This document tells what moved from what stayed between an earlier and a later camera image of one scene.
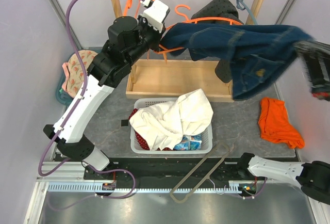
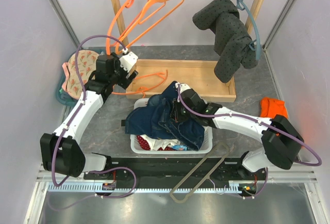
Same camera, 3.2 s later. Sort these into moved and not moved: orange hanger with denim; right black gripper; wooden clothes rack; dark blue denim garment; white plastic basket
Moved: dark blue denim garment; right black gripper; orange hanger with denim
Not moved: white plastic basket; wooden clothes rack
